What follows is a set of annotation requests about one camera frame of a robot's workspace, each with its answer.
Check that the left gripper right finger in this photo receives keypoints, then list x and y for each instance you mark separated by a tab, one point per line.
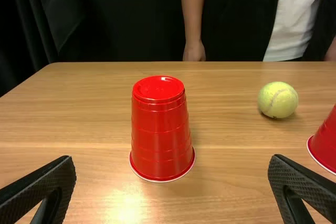
312	190

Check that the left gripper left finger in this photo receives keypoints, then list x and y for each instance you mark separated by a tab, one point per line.
23	197

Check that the red cup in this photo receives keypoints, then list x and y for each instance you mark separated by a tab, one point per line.
161	134
325	145

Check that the yellow ball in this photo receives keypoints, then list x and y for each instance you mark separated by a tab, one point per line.
278	100

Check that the person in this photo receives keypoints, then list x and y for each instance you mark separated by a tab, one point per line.
294	11

